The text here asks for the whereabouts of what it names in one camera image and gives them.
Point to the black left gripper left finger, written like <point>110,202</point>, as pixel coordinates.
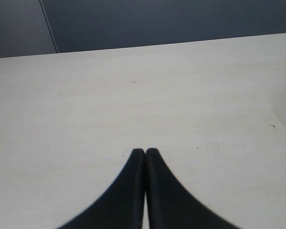
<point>121,206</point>

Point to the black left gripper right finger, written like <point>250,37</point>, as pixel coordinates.
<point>170,205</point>

